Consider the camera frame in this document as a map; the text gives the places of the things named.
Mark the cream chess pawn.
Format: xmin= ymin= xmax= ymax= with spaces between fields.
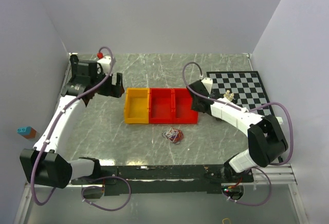
xmin=228 ymin=93 xmax=234 ymax=101

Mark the yellow plastic bin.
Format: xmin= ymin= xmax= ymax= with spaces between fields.
xmin=124 ymin=88 xmax=150 ymax=124

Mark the purple thin cable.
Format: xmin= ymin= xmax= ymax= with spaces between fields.
xmin=163 ymin=127 xmax=185 ymax=145

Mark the white plastic stand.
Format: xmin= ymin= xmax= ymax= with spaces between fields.
xmin=276 ymin=117 xmax=284 ymax=125

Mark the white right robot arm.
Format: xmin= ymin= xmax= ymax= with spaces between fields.
xmin=187 ymin=78 xmax=288 ymax=182

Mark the blue orange block tower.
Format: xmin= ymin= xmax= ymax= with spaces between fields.
xmin=17 ymin=126 xmax=37 ymax=139

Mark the black white chessboard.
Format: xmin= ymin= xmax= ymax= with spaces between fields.
xmin=207 ymin=71 xmax=269 ymax=110

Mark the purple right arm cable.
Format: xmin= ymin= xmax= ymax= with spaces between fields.
xmin=181 ymin=62 xmax=294 ymax=206

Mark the red plastic bin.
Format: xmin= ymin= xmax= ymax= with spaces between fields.
xmin=173 ymin=88 xmax=198 ymax=124
xmin=149 ymin=88 xmax=174 ymax=124

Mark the cream chess piece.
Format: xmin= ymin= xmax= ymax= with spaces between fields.
xmin=224 ymin=90 xmax=230 ymax=100

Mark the aluminium frame rail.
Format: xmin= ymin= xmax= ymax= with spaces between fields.
xmin=252 ymin=164 xmax=297 ymax=184

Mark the orange thin cable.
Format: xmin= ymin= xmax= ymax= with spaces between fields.
xmin=167 ymin=128 xmax=185 ymax=144

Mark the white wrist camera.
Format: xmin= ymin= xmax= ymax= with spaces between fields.
xmin=97 ymin=55 xmax=116 ymax=73
xmin=201 ymin=78 xmax=213 ymax=93

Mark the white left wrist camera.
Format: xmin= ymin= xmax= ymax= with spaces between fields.
xmin=97 ymin=55 xmax=116 ymax=73

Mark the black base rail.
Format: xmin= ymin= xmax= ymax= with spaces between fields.
xmin=71 ymin=164 xmax=254 ymax=196

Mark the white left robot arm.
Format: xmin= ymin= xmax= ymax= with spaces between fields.
xmin=20 ymin=54 xmax=124 ymax=189

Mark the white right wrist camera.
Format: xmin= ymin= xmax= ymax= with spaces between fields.
xmin=201 ymin=78 xmax=213 ymax=93

